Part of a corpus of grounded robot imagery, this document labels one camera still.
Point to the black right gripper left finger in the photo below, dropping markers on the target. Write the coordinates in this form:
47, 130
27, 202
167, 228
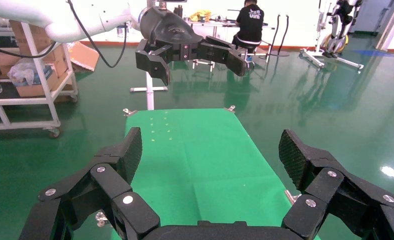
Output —
111, 185

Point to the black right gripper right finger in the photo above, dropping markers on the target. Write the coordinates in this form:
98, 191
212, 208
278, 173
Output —
329, 188

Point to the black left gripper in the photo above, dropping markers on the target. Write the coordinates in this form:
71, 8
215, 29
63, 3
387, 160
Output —
170, 31

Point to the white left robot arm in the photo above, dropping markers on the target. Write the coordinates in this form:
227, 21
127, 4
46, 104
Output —
94, 20

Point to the brown cardboard box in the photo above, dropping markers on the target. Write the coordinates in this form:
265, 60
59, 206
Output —
60, 63
38, 89
31, 36
5, 59

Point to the silver binder clip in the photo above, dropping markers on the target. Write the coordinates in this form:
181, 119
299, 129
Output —
291, 197
230, 108
101, 218
129, 112

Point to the yellow item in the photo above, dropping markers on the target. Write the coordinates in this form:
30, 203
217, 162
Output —
200, 15

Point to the white T-shaped floor stand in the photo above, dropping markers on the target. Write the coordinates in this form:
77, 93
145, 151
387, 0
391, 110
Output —
149, 96

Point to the black stool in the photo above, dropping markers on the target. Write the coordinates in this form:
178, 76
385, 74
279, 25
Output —
246, 53

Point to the seated person black shirt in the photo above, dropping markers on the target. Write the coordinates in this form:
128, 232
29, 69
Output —
250, 23

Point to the black curved floor stand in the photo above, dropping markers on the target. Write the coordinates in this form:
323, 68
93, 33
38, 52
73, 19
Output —
280, 51

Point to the green table cloth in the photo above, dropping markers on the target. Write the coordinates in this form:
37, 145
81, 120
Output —
200, 159

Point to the white metal cart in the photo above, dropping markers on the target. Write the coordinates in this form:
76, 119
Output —
40, 71

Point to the clear plastic bag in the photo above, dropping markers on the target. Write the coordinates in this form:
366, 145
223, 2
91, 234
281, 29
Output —
26, 71

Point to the white robot on stand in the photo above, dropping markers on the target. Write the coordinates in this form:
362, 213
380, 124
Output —
336, 33

